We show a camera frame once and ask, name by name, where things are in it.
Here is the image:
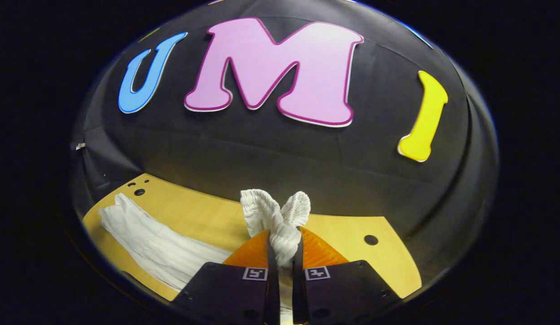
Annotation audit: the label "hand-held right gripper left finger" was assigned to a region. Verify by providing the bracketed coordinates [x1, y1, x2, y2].
[170, 229, 281, 325]

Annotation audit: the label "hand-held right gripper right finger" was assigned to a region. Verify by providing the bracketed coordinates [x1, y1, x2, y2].
[292, 227, 403, 325]

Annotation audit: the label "white jeans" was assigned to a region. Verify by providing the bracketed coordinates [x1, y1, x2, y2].
[98, 189, 312, 316]

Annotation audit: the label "black backdrop cloth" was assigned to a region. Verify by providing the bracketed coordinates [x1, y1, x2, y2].
[69, 0, 500, 285]

